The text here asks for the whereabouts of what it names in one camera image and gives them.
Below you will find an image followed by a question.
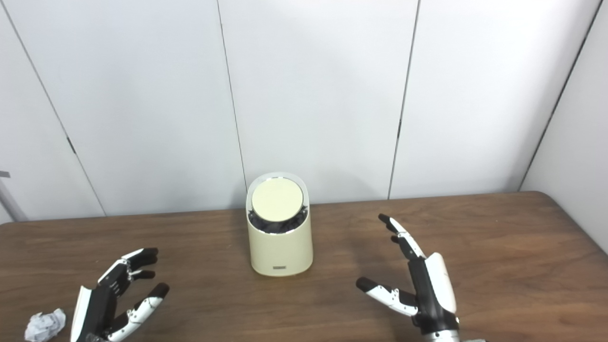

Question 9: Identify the white and black left hand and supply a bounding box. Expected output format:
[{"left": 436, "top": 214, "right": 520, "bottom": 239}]
[{"left": 70, "top": 247, "right": 170, "bottom": 342}]

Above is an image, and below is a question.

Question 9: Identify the white and black right hand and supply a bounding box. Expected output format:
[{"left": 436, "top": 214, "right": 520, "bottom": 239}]
[{"left": 356, "top": 213, "right": 460, "bottom": 335}]

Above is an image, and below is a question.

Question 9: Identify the white paper ball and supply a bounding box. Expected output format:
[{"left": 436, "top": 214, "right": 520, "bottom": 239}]
[{"left": 24, "top": 308, "right": 67, "bottom": 342}]

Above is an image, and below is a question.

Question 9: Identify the cream-colored table bin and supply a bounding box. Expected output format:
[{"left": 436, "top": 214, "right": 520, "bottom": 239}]
[{"left": 246, "top": 172, "right": 314, "bottom": 277}]

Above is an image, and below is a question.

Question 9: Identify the round cream bin lid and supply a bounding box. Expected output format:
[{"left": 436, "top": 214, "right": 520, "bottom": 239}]
[{"left": 251, "top": 177, "right": 304, "bottom": 222}]

